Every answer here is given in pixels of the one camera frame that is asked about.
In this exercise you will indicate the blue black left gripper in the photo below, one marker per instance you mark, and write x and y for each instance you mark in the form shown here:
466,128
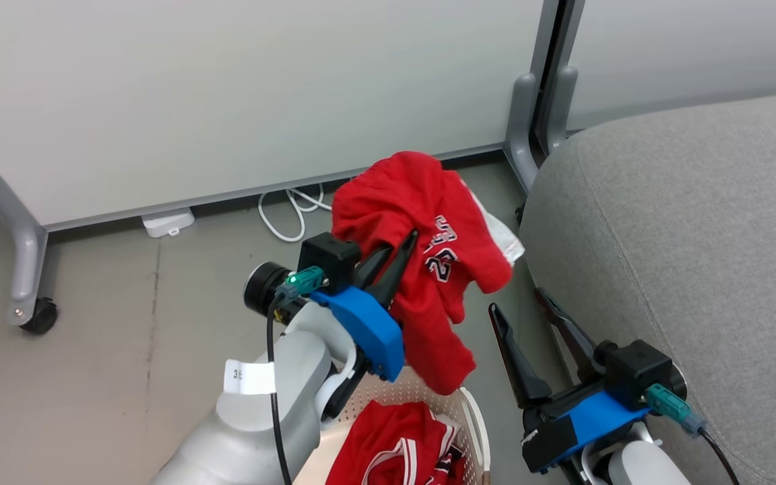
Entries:
368,330

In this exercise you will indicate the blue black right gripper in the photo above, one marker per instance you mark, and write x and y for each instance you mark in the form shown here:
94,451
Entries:
590,414

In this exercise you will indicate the red jersey with number 23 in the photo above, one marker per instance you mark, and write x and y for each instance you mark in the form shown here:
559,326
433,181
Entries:
395,195

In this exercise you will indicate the red jersey with white stripes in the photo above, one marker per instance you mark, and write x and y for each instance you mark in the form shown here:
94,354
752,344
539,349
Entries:
388,438

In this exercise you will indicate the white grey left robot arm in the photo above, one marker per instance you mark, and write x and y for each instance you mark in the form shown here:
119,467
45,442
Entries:
240,444

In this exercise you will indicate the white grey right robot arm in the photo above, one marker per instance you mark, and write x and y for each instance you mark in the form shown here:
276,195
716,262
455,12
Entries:
637,465

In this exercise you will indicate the cream perforated laundry basket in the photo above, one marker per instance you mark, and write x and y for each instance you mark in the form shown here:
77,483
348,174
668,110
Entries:
407,392

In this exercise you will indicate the small black castor wheel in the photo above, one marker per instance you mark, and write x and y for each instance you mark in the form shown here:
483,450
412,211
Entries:
520,214

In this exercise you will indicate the grey fabric sofa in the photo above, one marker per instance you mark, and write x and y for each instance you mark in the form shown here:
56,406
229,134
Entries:
698,236

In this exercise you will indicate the grey partition foot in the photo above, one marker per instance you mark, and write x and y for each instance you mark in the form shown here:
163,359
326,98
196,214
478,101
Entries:
521,121
560,108

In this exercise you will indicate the white power adapter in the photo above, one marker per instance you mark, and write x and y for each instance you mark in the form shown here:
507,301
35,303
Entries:
167,222

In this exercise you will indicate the wide white partition panel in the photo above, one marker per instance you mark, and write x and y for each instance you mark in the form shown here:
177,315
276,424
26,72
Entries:
226,87

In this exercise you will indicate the narrow white partition panel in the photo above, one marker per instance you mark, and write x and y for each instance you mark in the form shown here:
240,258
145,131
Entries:
698,47

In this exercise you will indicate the grey partition leg with castor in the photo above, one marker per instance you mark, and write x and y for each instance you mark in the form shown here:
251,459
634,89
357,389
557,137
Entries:
24,256

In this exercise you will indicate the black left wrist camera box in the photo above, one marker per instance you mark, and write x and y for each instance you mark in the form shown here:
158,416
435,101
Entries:
327,259

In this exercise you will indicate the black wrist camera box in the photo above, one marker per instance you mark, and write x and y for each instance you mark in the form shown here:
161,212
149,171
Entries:
634,374
327,259

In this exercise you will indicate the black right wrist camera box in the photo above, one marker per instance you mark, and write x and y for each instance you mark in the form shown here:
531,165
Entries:
634,374

